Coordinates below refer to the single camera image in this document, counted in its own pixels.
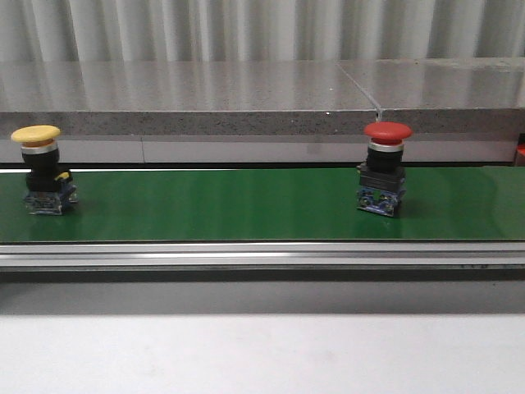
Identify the red push button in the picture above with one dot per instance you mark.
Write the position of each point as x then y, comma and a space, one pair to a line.
381, 175

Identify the yellow push button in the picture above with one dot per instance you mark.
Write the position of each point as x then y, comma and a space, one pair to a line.
50, 187

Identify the green conveyor belt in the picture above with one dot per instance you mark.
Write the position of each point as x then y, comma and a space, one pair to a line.
292, 204

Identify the grey stone slab left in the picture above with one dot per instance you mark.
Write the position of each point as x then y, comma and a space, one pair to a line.
133, 99

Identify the grey stone slab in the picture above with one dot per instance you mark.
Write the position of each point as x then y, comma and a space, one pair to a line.
458, 95
133, 99

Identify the grey stone slab right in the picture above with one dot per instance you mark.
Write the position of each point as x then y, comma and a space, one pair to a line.
458, 95

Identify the red plastic tray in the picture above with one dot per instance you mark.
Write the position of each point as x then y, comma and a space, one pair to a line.
519, 154

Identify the white pleated curtain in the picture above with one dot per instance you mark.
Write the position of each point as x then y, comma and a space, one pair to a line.
259, 30

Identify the aluminium conveyor frame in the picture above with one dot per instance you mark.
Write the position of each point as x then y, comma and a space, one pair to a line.
261, 255

